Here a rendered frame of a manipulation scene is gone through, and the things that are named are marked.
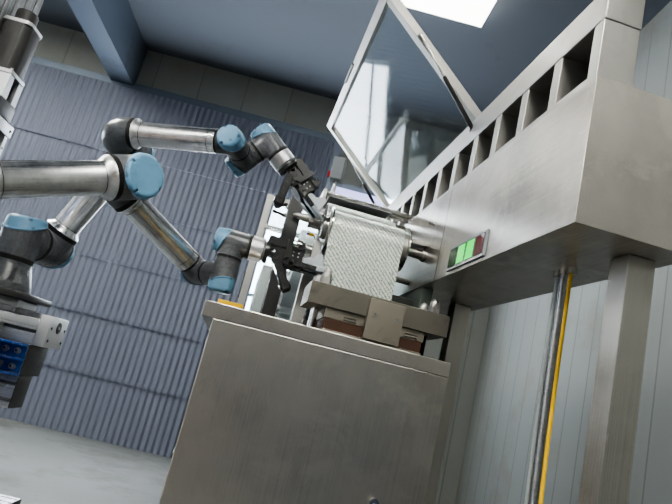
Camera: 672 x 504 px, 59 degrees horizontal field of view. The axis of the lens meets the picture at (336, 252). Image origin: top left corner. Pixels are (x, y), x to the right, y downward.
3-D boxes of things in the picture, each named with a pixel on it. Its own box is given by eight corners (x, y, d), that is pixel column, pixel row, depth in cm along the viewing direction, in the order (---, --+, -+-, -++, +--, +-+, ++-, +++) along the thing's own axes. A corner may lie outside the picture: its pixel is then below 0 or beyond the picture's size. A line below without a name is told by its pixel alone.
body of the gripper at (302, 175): (322, 184, 191) (300, 154, 191) (301, 198, 188) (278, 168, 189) (319, 191, 198) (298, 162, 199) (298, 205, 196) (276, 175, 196)
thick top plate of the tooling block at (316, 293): (300, 306, 175) (305, 287, 176) (427, 340, 180) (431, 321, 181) (307, 300, 160) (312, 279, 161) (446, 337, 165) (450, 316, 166)
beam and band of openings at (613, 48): (328, 287, 411) (336, 256, 417) (339, 290, 413) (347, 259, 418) (595, 77, 114) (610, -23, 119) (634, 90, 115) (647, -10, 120)
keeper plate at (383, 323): (360, 338, 160) (369, 298, 163) (395, 347, 162) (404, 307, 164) (362, 337, 158) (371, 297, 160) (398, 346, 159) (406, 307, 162)
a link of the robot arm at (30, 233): (-18, 247, 174) (-1, 204, 177) (12, 258, 187) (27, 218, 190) (18, 255, 172) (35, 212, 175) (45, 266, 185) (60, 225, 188)
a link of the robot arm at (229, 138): (92, 104, 184) (244, 118, 177) (109, 121, 195) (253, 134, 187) (83, 139, 181) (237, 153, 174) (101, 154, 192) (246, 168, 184)
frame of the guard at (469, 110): (318, 131, 296) (330, 124, 298) (382, 222, 293) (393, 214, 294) (373, -9, 186) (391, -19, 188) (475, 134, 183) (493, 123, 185)
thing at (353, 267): (314, 295, 181) (328, 238, 185) (387, 315, 184) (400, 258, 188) (314, 295, 180) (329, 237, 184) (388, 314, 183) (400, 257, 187)
